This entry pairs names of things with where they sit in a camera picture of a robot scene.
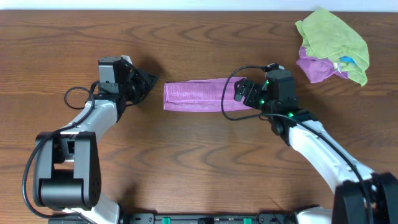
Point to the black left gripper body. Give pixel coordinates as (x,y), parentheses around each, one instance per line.
(144,83)

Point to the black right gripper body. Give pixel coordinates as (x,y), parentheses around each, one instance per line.
(257,98)

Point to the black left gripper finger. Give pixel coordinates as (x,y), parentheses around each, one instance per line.
(150,78)
(145,88)

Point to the purple microfibre cloth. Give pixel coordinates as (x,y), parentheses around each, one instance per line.
(211,95)

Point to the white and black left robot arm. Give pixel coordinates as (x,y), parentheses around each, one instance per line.
(62,177)

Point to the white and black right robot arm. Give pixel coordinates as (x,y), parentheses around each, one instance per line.
(360,194)

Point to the green microfibre cloth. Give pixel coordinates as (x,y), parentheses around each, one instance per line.
(324,35)

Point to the blue cloth in pile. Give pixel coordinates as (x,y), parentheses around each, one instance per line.
(347,59)

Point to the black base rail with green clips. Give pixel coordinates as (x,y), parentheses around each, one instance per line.
(262,218)

